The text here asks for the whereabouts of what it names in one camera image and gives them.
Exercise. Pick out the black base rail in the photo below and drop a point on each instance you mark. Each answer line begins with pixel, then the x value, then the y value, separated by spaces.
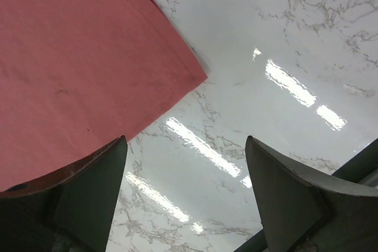
pixel 339 181

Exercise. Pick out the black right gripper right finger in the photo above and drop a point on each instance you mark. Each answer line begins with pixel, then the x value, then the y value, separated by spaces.
pixel 310 204

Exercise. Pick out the dusty pink t-shirt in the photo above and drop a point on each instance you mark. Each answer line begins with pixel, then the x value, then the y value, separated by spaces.
pixel 75 74

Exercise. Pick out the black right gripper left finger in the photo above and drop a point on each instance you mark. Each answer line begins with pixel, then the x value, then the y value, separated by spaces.
pixel 69 209

